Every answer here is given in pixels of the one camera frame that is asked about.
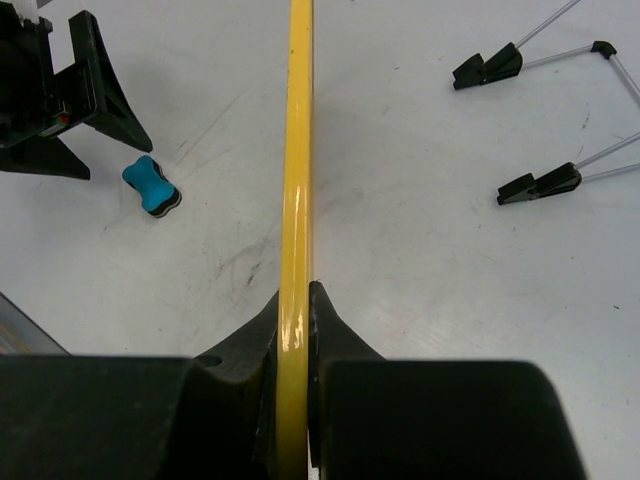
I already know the aluminium table frame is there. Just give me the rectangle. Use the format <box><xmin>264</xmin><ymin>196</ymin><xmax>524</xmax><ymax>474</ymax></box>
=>
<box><xmin>0</xmin><ymin>294</ymin><xmax>68</xmax><ymax>356</ymax></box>

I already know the blue bone shaped eraser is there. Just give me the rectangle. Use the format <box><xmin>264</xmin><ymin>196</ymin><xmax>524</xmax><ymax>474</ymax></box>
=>
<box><xmin>122</xmin><ymin>155</ymin><xmax>182</xmax><ymax>218</ymax></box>

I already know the black wire easel stand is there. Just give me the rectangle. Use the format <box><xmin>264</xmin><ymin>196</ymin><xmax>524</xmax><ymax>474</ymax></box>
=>
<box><xmin>451</xmin><ymin>1</ymin><xmax>639</xmax><ymax>206</ymax></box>

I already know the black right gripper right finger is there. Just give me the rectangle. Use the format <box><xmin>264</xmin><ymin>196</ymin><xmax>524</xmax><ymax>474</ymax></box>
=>
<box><xmin>308</xmin><ymin>281</ymin><xmax>587</xmax><ymax>479</ymax></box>

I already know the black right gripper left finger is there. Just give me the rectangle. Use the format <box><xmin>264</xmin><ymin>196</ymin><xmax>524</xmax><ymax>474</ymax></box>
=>
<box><xmin>1</xmin><ymin>299</ymin><xmax>278</xmax><ymax>479</ymax></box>

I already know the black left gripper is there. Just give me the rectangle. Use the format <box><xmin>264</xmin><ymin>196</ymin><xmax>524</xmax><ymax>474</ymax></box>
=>
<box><xmin>1</xmin><ymin>1</ymin><xmax>153</xmax><ymax>180</ymax></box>

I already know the yellow framed whiteboard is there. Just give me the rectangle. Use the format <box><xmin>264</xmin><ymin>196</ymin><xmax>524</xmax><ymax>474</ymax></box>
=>
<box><xmin>275</xmin><ymin>0</ymin><xmax>314</xmax><ymax>479</ymax></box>

